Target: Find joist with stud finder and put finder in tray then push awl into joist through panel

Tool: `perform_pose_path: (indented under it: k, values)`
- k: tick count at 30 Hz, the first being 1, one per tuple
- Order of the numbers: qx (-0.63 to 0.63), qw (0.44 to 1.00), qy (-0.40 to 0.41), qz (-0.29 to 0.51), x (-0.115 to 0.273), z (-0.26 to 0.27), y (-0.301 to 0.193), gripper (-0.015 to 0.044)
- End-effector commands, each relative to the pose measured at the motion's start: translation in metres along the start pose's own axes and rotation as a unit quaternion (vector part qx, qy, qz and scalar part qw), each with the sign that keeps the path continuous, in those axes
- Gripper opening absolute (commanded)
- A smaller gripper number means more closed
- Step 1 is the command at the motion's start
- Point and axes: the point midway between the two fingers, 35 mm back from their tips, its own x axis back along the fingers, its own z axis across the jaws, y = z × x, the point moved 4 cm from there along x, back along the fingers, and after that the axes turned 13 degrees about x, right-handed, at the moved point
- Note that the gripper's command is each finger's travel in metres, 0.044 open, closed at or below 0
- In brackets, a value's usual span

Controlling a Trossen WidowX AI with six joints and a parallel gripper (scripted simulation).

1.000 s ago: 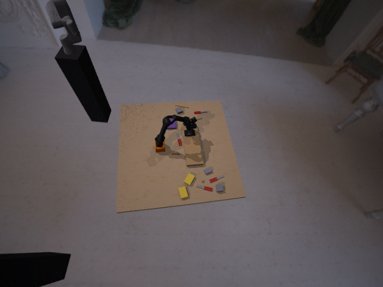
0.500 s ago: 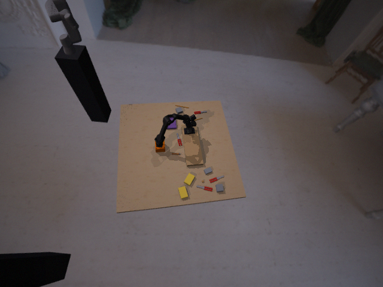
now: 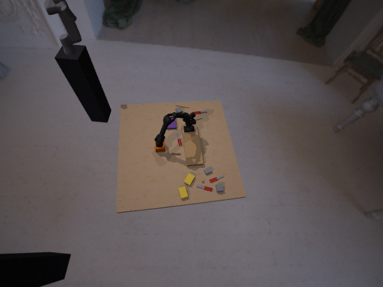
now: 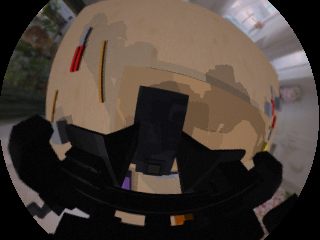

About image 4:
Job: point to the purple square tray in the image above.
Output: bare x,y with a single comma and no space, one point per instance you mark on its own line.
127,181

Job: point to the tan panel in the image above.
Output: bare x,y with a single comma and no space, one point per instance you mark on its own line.
214,117

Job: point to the yellow rectangular block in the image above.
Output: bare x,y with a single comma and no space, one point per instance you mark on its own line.
265,147

